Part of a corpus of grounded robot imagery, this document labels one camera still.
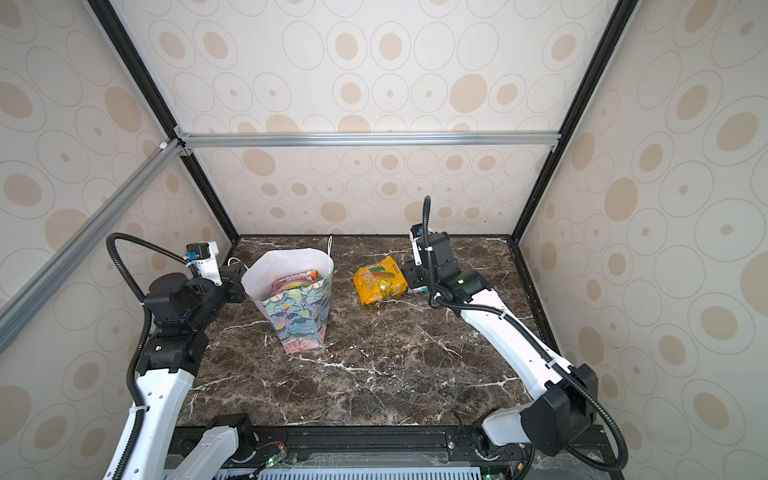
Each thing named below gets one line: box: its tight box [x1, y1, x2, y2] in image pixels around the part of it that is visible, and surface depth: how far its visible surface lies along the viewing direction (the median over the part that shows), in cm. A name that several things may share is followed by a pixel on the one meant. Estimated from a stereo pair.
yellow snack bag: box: [353, 256, 409, 306], surface depth 102 cm
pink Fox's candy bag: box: [271, 270, 319, 294], surface depth 87 cm
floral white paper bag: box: [241, 248, 335, 354], surface depth 83 cm
